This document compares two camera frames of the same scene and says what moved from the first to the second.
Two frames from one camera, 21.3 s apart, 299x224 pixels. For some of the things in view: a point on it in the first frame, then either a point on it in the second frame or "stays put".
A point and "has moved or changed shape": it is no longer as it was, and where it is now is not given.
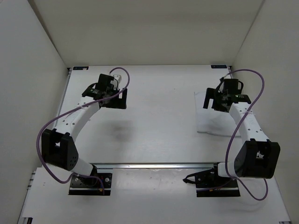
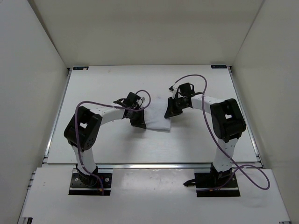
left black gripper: (119, 102) → (140, 122)
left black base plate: (99, 184) stays put
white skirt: (213, 121) has moved or changed shape
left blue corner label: (80, 67) stays put
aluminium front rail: (153, 166) stays put
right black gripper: (210, 94) → (171, 110)
